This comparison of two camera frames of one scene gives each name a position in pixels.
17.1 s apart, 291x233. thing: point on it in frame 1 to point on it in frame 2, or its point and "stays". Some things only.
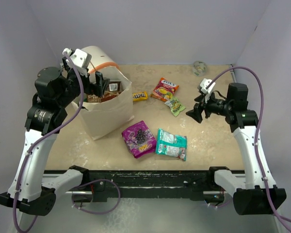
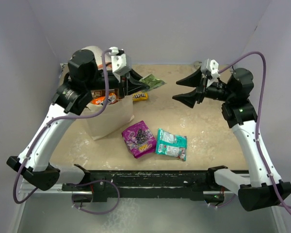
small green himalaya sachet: (176, 106) to (152, 82)
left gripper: (97, 89) to (130, 83)
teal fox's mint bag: (169, 144) stays
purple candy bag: (140, 140) stays
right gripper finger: (199, 98) to (191, 80)
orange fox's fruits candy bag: (164, 90) to (112, 98)
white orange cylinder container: (102, 62) stays
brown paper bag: (98, 118) stays
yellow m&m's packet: (140, 96) stays
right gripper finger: (196, 113) to (187, 98)
